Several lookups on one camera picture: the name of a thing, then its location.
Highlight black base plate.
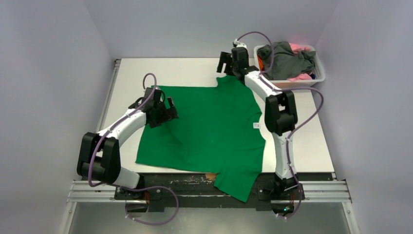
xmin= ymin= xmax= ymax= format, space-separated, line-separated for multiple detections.
xmin=80 ymin=173 xmax=333 ymax=213

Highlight orange t shirt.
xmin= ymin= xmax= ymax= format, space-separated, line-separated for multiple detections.
xmin=257 ymin=56 xmax=264 ymax=78

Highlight brown tape piece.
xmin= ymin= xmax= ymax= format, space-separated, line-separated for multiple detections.
xmin=205 ymin=173 xmax=217 ymax=181

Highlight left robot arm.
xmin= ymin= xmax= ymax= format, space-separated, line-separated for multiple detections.
xmin=76 ymin=88 xmax=179 ymax=199

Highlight grey t shirt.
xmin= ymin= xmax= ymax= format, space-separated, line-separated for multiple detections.
xmin=257 ymin=41 xmax=316 ymax=80

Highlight left side aluminium rail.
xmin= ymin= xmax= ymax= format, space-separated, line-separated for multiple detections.
xmin=95 ymin=58 xmax=122 ymax=132

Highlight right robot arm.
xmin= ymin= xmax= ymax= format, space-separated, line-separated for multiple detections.
xmin=217 ymin=47 xmax=299 ymax=198

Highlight green t shirt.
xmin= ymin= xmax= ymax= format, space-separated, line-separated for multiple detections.
xmin=135 ymin=76 xmax=265 ymax=202

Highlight white laundry basket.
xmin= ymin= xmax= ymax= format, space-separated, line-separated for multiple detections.
xmin=254 ymin=44 xmax=325 ymax=88

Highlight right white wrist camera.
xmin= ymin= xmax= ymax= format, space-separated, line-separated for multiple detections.
xmin=233 ymin=39 xmax=247 ymax=49

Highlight aluminium frame rail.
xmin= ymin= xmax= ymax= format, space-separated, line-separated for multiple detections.
xmin=61 ymin=174 xmax=360 ymax=234

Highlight pink t shirt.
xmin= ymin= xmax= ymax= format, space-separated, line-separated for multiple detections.
xmin=288 ymin=42 xmax=313 ymax=82

